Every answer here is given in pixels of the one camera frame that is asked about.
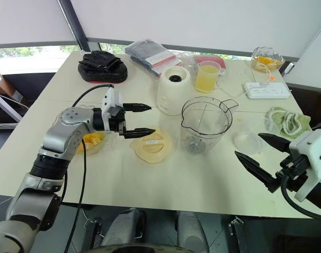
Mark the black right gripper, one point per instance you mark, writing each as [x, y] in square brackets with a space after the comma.
[292, 171]

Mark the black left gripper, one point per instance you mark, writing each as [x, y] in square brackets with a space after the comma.
[120, 124]

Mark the clear plastic cap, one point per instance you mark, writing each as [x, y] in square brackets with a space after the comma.
[248, 141]

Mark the cream blender lid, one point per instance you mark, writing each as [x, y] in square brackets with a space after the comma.
[152, 149]

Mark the green cloth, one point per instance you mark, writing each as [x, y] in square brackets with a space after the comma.
[302, 122]

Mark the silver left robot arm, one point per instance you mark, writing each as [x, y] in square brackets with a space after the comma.
[62, 137]

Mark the clear bag with yellow contents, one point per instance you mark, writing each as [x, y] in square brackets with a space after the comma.
[267, 63]

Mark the cream blender base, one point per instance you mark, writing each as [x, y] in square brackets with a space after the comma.
[170, 92]

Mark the clear plastic blender jar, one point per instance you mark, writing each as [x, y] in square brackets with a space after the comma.
[202, 124]

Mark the plastic bag with dark cloth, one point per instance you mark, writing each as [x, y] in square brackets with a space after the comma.
[152, 56]

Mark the white power strip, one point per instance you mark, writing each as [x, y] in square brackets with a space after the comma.
[267, 91]

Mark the black gloves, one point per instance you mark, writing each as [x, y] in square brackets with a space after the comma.
[99, 60]

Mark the crumpled clear plastic bag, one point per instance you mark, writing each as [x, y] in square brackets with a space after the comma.
[188, 62]

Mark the measuring cup with yellow juice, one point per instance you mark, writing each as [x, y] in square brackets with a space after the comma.
[206, 79]

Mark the pink plastic lid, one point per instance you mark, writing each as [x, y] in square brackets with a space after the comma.
[218, 60]

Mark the scalloped glass bowl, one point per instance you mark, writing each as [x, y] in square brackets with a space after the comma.
[268, 56]

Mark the grey rounded robot leg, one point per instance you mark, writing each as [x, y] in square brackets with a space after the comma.
[190, 229]
[123, 226]

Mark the dark round robot torso rim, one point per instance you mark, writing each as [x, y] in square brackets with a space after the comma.
[136, 249]

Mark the brown cardboard box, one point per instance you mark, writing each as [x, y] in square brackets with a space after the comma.
[2, 84]

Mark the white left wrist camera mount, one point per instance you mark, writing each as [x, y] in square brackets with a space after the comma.
[108, 96]

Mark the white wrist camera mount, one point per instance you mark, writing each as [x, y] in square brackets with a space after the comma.
[108, 96]
[317, 150]

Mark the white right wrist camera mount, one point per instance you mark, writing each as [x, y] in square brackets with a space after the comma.
[317, 150]

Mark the black table bracket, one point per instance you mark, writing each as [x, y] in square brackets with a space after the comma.
[94, 232]
[235, 232]

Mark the dark window post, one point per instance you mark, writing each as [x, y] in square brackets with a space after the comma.
[73, 23]

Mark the white metal frame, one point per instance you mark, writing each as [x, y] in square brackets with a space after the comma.
[7, 110]

